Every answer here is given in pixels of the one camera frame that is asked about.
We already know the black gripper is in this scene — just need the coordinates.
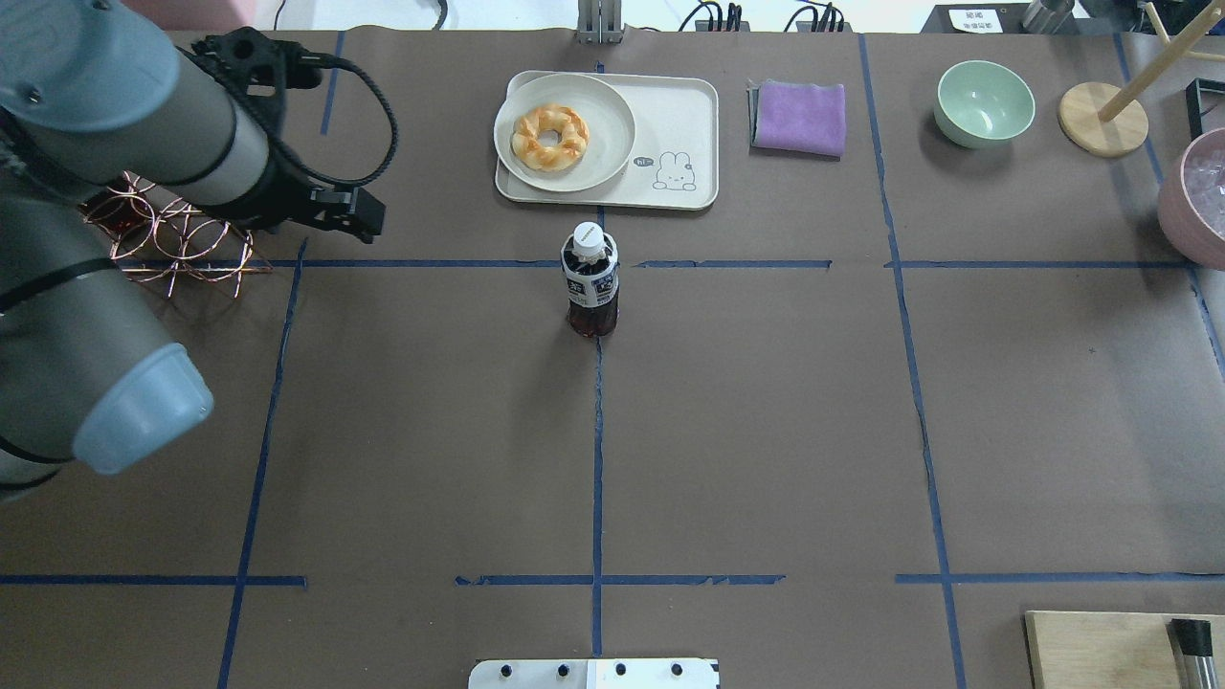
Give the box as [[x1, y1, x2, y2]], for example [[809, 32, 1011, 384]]
[[225, 177, 386, 242]]

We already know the tea bottle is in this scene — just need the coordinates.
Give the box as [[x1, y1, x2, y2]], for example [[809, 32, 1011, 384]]
[[560, 221, 620, 340]]

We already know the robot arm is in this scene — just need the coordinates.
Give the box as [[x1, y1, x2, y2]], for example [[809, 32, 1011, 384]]
[[1, 1, 399, 500]]

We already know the beige tray with bunny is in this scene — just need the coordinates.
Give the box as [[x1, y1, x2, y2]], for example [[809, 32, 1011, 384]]
[[492, 71, 722, 211]]

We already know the glazed twisted donut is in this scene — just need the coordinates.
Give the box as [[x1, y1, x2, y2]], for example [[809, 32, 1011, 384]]
[[511, 103, 590, 173]]

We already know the beige round plate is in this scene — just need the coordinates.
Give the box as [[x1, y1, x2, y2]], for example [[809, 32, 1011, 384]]
[[492, 74, 637, 192]]

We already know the purple folded cloth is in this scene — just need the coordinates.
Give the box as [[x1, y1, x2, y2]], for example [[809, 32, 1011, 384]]
[[748, 81, 846, 161]]

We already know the mint green bowl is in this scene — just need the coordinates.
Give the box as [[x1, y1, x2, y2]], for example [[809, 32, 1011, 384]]
[[933, 60, 1036, 150]]

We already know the wooden cup tree stand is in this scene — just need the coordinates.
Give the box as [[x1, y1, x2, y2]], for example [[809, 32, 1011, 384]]
[[1058, 1, 1223, 161]]

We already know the pink bowl of ice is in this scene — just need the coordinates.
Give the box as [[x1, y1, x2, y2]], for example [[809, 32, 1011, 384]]
[[1158, 129, 1224, 272]]

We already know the wooden cutting board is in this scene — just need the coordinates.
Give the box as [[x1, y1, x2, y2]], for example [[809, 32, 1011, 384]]
[[1023, 611, 1224, 688]]

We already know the steel muddler black tip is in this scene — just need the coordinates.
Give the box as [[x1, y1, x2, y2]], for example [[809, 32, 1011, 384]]
[[1169, 618, 1223, 688]]

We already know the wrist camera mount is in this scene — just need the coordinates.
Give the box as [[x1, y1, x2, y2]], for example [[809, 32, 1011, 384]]
[[187, 27, 323, 112]]

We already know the copper wire bottle rack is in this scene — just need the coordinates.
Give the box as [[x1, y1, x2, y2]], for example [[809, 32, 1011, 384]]
[[78, 170, 273, 300]]

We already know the aluminium frame post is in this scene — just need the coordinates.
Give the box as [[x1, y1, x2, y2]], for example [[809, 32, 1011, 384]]
[[576, 0, 625, 45]]

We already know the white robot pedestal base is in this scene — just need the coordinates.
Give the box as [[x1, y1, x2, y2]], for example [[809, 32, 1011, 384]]
[[467, 657, 722, 688]]

